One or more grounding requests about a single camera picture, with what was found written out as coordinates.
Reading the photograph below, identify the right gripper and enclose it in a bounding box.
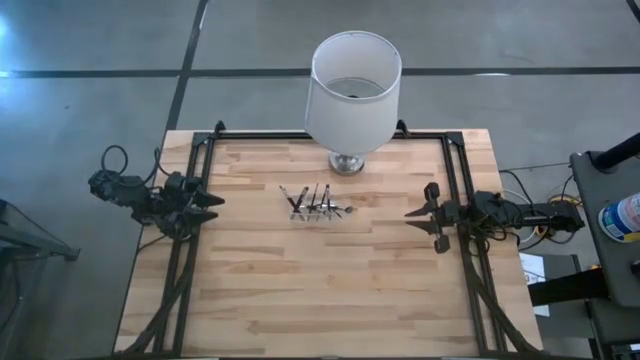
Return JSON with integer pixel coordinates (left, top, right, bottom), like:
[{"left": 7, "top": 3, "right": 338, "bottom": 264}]
[{"left": 403, "top": 181, "right": 475, "bottom": 255}]

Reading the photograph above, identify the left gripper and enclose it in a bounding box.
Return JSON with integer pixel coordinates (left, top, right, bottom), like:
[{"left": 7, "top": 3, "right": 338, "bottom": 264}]
[{"left": 168, "top": 172, "right": 227, "bottom": 237}]

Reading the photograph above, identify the black handle makeup brush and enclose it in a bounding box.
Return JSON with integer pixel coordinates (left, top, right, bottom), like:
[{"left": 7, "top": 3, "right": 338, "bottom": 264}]
[{"left": 278, "top": 185, "right": 297, "bottom": 212}]

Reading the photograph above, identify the clear acrylic brush organizer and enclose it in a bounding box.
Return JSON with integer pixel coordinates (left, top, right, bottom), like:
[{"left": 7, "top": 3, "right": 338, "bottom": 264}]
[{"left": 287, "top": 197, "right": 342, "bottom": 224}]

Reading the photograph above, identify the slim silver-ferrule makeup brush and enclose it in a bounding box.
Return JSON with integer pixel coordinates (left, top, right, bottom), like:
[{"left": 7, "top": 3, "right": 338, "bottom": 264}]
[{"left": 293, "top": 186, "right": 310, "bottom": 215}]

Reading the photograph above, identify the white paper sheet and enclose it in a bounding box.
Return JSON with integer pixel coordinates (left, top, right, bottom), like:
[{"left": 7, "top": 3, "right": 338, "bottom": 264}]
[{"left": 518, "top": 252, "right": 551, "bottom": 317}]

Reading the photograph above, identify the white shade chrome table lamp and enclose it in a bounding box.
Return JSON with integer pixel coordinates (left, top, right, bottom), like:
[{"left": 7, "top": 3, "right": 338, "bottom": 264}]
[{"left": 303, "top": 30, "right": 403, "bottom": 178}]

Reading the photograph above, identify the black bar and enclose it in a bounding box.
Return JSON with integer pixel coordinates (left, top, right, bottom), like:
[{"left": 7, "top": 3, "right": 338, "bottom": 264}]
[{"left": 527, "top": 266, "right": 610, "bottom": 307}]

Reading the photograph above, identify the dark metal stand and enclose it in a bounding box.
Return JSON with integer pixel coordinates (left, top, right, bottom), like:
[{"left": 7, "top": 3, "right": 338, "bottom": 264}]
[{"left": 0, "top": 198, "right": 81, "bottom": 360}]

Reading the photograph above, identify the dark grey equipment cart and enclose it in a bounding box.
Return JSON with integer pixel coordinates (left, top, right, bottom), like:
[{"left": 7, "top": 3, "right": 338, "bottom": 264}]
[{"left": 569, "top": 149, "right": 640, "bottom": 360}]

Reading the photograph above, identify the white blue wipes canister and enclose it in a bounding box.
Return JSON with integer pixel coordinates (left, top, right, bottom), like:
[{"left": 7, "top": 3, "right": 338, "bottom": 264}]
[{"left": 597, "top": 191, "right": 640, "bottom": 244}]

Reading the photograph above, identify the black pole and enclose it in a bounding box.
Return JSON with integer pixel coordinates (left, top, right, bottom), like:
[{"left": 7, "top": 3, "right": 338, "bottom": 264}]
[{"left": 592, "top": 131, "right": 640, "bottom": 172}]

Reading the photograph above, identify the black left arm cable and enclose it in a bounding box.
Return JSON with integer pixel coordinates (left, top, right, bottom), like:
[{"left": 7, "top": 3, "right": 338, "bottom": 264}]
[{"left": 148, "top": 146, "right": 172, "bottom": 187}]

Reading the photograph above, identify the yellow cable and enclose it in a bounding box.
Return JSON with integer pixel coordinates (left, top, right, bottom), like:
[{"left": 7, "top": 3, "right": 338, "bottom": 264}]
[{"left": 532, "top": 194, "right": 581, "bottom": 241}]

